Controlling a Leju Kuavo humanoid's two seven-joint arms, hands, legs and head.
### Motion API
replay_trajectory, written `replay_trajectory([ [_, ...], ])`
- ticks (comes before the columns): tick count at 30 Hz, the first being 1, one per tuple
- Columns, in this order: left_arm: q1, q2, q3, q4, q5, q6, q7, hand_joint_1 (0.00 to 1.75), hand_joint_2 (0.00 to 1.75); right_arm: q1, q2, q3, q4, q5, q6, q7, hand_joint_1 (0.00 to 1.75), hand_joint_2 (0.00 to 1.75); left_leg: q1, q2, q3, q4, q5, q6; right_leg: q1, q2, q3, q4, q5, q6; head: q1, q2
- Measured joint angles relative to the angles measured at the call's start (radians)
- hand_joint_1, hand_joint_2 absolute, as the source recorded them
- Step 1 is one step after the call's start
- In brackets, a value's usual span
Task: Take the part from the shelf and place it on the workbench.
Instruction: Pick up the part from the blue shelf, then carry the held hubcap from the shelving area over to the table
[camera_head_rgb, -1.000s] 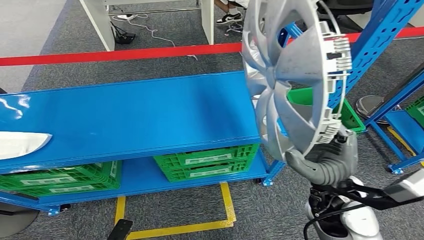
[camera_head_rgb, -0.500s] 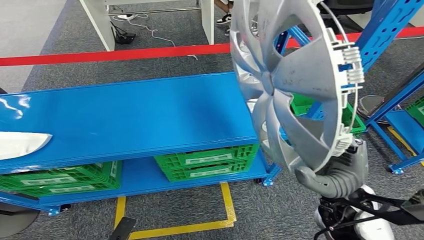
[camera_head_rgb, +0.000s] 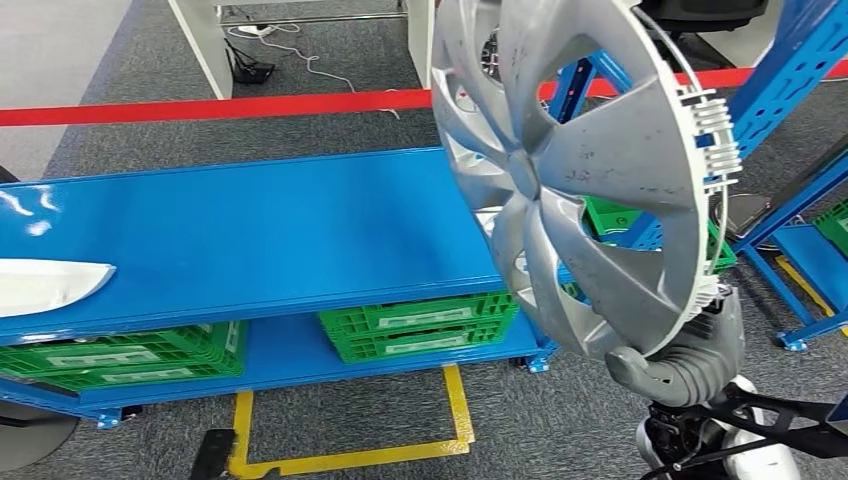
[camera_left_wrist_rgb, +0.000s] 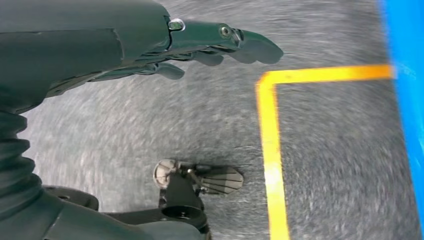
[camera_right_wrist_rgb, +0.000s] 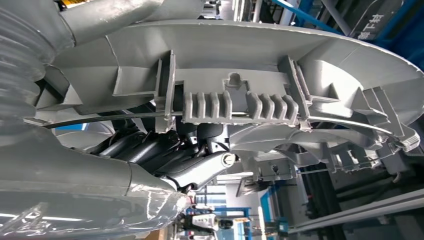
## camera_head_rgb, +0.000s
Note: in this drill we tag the blue metal shelf rack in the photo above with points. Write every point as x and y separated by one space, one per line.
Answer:
782 79
265 218

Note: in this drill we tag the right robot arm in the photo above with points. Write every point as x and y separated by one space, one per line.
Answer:
712 381

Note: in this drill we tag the white power strip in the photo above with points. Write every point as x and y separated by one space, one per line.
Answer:
255 29

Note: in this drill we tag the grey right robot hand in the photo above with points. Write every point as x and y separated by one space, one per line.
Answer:
636 387

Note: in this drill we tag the white desk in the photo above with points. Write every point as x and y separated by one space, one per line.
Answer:
199 46

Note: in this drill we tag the red barrier belt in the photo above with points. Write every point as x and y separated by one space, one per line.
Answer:
199 109

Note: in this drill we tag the white plastic car part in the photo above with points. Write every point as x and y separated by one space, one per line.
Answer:
46 285

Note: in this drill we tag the silver plastic wheel hubcap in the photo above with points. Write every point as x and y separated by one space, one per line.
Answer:
616 152

